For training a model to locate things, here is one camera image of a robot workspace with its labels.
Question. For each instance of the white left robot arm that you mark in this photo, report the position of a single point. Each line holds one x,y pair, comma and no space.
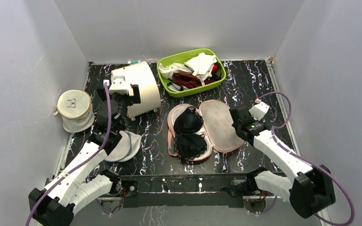
58,202

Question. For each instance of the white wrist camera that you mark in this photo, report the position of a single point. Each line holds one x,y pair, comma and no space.
120,86
259,110

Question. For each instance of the dark red garment in basket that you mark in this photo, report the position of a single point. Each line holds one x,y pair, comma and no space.
182,82

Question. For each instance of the black lace bra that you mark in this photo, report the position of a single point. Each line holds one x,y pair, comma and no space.
189,142

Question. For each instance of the green plastic basket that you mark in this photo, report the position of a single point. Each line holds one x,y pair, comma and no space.
173,64

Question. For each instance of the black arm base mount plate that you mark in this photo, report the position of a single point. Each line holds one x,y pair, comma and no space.
186,190

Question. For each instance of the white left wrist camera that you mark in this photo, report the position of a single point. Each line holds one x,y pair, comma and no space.
120,86

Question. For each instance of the floral mesh laundry bag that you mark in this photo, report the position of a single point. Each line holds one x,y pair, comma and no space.
216,130

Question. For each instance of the white cloth in basket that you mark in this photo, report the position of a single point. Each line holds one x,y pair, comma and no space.
201,66

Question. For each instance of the white cylindrical mesh laundry bag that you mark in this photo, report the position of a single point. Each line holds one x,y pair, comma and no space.
75,108

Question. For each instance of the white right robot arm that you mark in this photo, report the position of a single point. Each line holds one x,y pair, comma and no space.
308,189

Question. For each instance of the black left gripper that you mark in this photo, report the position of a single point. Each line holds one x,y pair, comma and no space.
131,100

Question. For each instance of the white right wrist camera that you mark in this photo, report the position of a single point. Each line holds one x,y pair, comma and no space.
259,110

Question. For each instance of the green and white marker pen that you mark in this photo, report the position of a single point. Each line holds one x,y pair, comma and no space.
133,62

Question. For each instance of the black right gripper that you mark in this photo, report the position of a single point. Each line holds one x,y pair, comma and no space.
238,120

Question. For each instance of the cream toy washing machine drum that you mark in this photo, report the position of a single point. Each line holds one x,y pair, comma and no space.
141,75

